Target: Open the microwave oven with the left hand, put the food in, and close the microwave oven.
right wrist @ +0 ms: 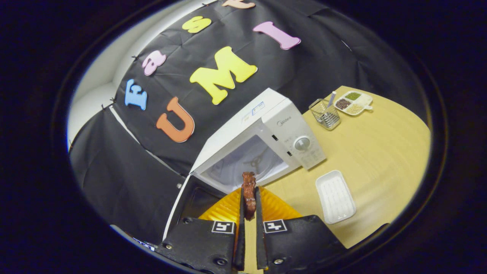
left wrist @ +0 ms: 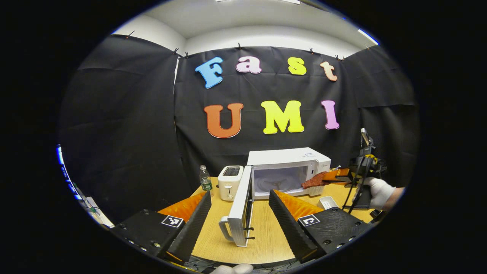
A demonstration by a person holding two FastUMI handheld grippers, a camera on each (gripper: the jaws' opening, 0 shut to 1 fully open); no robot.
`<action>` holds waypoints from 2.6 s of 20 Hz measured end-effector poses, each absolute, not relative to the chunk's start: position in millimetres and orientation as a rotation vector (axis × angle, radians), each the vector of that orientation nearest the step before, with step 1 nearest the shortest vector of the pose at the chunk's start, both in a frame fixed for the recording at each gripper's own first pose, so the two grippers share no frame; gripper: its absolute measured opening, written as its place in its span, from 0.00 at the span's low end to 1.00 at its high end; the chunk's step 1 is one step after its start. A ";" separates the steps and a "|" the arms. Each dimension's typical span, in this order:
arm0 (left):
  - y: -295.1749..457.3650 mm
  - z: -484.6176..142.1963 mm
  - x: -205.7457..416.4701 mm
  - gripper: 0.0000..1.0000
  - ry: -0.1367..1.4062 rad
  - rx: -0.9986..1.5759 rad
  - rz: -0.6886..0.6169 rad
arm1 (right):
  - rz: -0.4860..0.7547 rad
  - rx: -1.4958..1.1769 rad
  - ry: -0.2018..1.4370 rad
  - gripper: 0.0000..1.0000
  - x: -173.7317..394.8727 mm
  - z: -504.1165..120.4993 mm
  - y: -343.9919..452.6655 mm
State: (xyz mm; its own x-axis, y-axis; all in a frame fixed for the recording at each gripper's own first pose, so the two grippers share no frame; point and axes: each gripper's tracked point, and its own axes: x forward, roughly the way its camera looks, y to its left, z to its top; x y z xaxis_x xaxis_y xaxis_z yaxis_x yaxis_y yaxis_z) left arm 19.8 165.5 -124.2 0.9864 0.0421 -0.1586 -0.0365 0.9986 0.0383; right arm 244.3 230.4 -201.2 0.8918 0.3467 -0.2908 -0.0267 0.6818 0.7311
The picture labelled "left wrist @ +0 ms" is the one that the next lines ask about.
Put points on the white toaster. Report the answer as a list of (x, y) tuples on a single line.
[(229, 182)]

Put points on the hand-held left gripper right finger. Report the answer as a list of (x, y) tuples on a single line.
[(289, 228)]

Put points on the white rectangular dish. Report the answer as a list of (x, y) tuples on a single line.
[(327, 202)]

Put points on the black backdrop cloth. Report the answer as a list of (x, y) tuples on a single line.
[(125, 125)]

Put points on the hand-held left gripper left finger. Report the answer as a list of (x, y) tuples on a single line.
[(190, 228)]

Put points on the long ceiling light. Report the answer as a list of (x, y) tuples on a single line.
[(289, 1)]

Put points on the reddish brown meat piece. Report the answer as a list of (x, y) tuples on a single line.
[(314, 180)]

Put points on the clear plastic water bottle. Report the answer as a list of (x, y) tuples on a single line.
[(206, 182)]

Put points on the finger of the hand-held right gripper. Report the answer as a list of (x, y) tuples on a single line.
[(338, 176)]

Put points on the white papers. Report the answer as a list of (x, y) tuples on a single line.
[(99, 213)]

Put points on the white microwave oven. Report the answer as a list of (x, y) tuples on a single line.
[(285, 158)]

